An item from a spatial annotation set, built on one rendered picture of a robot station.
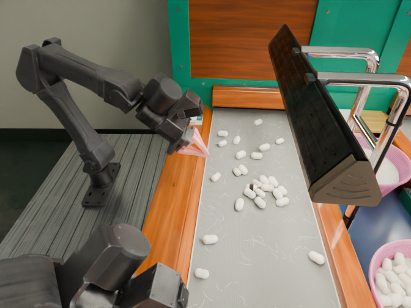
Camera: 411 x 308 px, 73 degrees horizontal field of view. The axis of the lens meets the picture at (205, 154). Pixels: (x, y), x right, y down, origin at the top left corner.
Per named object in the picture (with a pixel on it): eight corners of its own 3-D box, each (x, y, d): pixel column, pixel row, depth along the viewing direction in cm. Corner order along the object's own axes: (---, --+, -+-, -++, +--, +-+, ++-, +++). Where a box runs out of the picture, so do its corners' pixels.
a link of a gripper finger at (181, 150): (217, 137, 74) (190, 116, 71) (216, 153, 69) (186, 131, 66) (201, 152, 78) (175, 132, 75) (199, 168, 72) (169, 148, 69)
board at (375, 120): (301, 129, 99) (301, 126, 98) (294, 109, 111) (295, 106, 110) (397, 134, 96) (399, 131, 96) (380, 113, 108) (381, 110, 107)
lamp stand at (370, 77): (271, 242, 72) (311, 76, 45) (265, 188, 88) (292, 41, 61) (347, 247, 71) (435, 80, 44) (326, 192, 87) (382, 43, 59)
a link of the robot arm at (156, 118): (175, 106, 67) (151, 88, 65) (167, 121, 63) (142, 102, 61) (160, 121, 71) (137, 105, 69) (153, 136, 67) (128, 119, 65)
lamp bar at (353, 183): (309, 204, 34) (325, 157, 29) (267, 49, 83) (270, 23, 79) (378, 209, 33) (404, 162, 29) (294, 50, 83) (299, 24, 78)
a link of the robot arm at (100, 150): (118, 156, 85) (49, 54, 71) (105, 170, 80) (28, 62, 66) (105, 159, 88) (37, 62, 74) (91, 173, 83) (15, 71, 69)
